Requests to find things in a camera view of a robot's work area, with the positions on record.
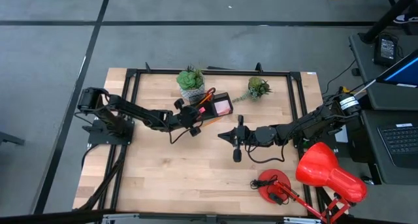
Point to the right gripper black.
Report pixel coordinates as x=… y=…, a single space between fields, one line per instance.
x=246 y=136

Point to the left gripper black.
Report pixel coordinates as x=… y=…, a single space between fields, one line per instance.
x=188 y=117

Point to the pink sticky note pad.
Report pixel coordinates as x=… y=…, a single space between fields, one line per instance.
x=222 y=107

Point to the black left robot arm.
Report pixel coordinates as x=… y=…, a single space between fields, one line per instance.
x=137 y=111

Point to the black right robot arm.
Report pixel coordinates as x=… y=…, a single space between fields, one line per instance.
x=307 y=124

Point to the black mesh desk organizer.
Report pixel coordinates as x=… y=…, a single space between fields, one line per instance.
x=215 y=118

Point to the green succulent in patterned pot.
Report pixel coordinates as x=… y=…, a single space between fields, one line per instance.
x=190 y=80

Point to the small trailing succulent dark pot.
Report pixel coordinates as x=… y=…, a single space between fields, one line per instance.
x=258 y=86

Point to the red desk lamp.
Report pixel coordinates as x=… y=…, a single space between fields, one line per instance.
x=323 y=170

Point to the white paper sheet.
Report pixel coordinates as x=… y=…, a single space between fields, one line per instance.
x=342 y=134

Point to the yellow plug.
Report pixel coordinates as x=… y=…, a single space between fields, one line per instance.
x=343 y=88

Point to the black side desk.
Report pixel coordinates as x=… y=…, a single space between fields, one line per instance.
x=369 y=70

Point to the dark laptop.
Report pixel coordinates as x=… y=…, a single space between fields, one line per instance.
x=401 y=142

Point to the monitor with blue screen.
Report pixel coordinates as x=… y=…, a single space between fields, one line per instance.
x=405 y=73

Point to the black rig beam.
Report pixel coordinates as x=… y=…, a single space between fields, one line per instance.
x=49 y=217

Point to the grey metal leg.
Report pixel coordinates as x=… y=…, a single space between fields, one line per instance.
x=11 y=139

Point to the black stand leg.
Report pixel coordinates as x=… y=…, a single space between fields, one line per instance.
x=385 y=21

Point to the person's shoe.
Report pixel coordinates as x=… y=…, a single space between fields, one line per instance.
x=405 y=19

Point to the black aluminium table frame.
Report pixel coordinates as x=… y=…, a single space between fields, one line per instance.
x=212 y=72

